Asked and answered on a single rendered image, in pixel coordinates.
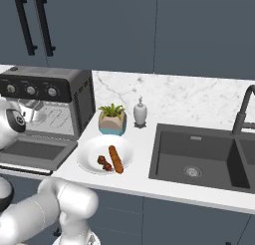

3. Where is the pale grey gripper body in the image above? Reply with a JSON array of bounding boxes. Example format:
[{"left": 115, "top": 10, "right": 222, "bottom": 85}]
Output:
[{"left": 17, "top": 99, "right": 48, "bottom": 124}]

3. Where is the toaster oven glass door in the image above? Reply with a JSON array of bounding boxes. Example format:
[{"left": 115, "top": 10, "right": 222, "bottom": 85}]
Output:
[{"left": 0, "top": 133, "right": 80, "bottom": 172}]

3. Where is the black toaster oven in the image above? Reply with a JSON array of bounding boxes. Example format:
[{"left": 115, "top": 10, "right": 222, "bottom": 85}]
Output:
[{"left": 0, "top": 65, "right": 97, "bottom": 141}]

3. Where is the dark blue cupboard door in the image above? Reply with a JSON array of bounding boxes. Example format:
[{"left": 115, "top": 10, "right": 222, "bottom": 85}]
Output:
[
  {"left": 31, "top": 0, "right": 159, "bottom": 75},
  {"left": 0, "top": 0, "right": 49, "bottom": 69},
  {"left": 153, "top": 0, "right": 255, "bottom": 82}
]

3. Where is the brown baguette bread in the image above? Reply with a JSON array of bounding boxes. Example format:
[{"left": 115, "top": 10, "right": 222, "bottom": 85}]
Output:
[{"left": 108, "top": 144, "right": 125, "bottom": 175}]

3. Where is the dark blue base cabinet door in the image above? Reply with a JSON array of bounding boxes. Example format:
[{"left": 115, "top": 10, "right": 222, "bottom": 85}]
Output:
[
  {"left": 141, "top": 196, "right": 253, "bottom": 245},
  {"left": 87, "top": 188, "right": 145, "bottom": 245}
]

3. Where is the white plate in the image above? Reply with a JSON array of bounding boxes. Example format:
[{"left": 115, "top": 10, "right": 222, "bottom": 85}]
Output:
[{"left": 76, "top": 134, "right": 135, "bottom": 176}]

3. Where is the green plant in pot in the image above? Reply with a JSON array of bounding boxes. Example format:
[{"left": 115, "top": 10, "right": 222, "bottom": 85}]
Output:
[{"left": 97, "top": 103, "right": 128, "bottom": 136}]

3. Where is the grey soap dispenser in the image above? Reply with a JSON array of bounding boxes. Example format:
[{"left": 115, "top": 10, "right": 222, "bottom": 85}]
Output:
[{"left": 132, "top": 96, "right": 148, "bottom": 129}]

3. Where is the dark grey sink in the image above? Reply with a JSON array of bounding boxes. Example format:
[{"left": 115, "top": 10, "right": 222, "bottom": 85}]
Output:
[{"left": 147, "top": 122, "right": 255, "bottom": 195}]

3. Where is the black tap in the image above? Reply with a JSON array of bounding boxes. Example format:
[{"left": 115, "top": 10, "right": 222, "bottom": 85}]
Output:
[{"left": 230, "top": 84, "right": 255, "bottom": 137}]

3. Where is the toaster oven door handle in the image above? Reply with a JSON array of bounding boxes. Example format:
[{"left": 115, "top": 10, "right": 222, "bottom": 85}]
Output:
[{"left": 0, "top": 163, "right": 54, "bottom": 176}]

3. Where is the black cupboard handle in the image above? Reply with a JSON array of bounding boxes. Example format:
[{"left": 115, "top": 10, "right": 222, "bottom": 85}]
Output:
[
  {"left": 13, "top": 0, "right": 39, "bottom": 57},
  {"left": 33, "top": 0, "right": 57, "bottom": 58}
]

